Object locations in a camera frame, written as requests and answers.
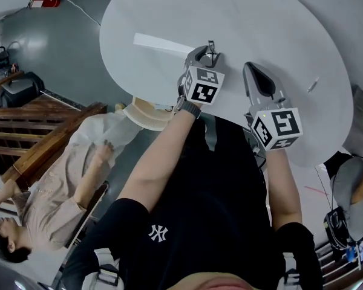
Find person's left forearm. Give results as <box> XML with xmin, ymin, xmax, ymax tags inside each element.
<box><xmin>116</xmin><ymin>109</ymin><xmax>202</xmax><ymax>216</ymax></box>

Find person's face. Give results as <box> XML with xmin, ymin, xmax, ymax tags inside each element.
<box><xmin>166</xmin><ymin>272</ymin><xmax>261</xmax><ymax>290</ymax></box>

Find red fire extinguisher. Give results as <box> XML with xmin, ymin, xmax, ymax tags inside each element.
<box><xmin>28</xmin><ymin>0</ymin><xmax>61</xmax><ymax>9</ymax></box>

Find person's right forearm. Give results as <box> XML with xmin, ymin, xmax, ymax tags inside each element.
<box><xmin>264</xmin><ymin>147</ymin><xmax>304</xmax><ymax>231</ymax></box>

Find white round table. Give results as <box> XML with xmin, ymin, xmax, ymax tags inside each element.
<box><xmin>99</xmin><ymin>0</ymin><xmax>355</xmax><ymax>169</ymax></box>

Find black wristwatch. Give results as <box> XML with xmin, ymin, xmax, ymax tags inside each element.
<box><xmin>172</xmin><ymin>95</ymin><xmax>202</xmax><ymax>120</ymax></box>

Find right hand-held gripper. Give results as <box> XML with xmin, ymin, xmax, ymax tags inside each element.
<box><xmin>243</xmin><ymin>61</ymin><xmax>304</xmax><ymax>152</ymax></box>

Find person's black shirt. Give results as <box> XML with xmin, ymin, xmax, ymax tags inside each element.
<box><xmin>60</xmin><ymin>176</ymin><xmax>323</xmax><ymax>290</ymax></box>

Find metal eyelash curler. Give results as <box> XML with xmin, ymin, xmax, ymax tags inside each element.
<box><xmin>206</xmin><ymin>40</ymin><xmax>218</xmax><ymax>68</ymax></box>

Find large wooden drawer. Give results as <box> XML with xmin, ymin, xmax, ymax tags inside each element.
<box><xmin>122</xmin><ymin>95</ymin><xmax>173</xmax><ymax>132</ymax></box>

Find pink strip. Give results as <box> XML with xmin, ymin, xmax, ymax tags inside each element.
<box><xmin>304</xmin><ymin>185</ymin><xmax>329</xmax><ymax>195</ymax></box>

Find black bag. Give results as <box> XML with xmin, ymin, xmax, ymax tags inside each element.
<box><xmin>0</xmin><ymin>71</ymin><xmax>45</xmax><ymax>108</ymax></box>

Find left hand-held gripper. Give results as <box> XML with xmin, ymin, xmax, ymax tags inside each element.
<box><xmin>178</xmin><ymin>45</ymin><xmax>226</xmax><ymax>106</ymax></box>

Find white harness strap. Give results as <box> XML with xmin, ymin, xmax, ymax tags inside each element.
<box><xmin>280</xmin><ymin>252</ymin><xmax>303</xmax><ymax>290</ymax></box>
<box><xmin>83</xmin><ymin>248</ymin><xmax>125</xmax><ymax>290</ymax></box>

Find person's black trousers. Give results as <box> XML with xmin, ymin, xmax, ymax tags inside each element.
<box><xmin>169</xmin><ymin>115</ymin><xmax>267</xmax><ymax>199</ymax></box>

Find white floor cable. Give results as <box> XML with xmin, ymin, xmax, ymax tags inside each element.
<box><xmin>59</xmin><ymin>0</ymin><xmax>102</xmax><ymax>27</ymax></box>

